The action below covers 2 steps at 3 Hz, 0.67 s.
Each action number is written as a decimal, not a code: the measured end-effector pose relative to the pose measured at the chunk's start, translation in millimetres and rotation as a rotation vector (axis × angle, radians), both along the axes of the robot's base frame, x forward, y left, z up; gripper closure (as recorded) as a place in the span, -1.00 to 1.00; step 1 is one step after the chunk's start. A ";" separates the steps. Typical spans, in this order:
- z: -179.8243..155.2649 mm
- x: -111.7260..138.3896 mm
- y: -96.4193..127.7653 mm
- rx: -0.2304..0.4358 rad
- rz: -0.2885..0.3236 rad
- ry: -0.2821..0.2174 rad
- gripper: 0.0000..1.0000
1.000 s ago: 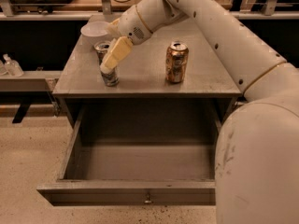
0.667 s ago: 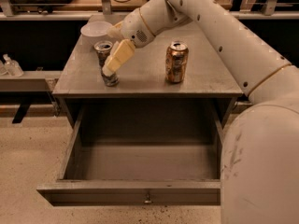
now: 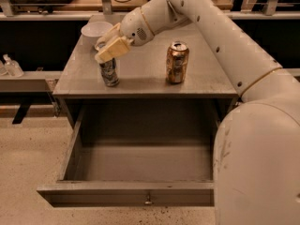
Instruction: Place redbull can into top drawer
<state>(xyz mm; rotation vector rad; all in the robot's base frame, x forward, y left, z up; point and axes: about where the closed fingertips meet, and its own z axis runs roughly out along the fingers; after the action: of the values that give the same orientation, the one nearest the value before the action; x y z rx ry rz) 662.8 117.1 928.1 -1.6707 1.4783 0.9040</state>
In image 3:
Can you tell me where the orange soda can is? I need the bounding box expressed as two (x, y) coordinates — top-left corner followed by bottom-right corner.
(166, 41), (189, 83)

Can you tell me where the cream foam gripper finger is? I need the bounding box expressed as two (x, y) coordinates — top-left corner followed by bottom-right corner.
(95, 37), (132, 64)
(95, 22), (121, 50)

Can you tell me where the metal drawer knob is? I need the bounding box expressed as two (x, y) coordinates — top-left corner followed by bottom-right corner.
(144, 196), (153, 205)

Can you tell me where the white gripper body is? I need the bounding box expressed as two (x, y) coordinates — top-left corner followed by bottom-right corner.
(120, 7), (154, 46)

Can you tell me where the open grey top drawer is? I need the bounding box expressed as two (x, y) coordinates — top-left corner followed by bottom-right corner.
(37, 100), (218, 207)

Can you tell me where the white bowl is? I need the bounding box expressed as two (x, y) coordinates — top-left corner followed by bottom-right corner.
(81, 22), (113, 46)

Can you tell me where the clear sanitizer bottle left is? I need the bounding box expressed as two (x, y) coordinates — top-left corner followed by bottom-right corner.
(3, 54), (23, 77)

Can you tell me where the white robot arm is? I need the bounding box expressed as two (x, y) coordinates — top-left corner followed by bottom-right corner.
(95, 0), (300, 225)

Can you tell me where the grey cabinet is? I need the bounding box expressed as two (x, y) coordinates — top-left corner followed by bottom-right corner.
(52, 13), (240, 129)

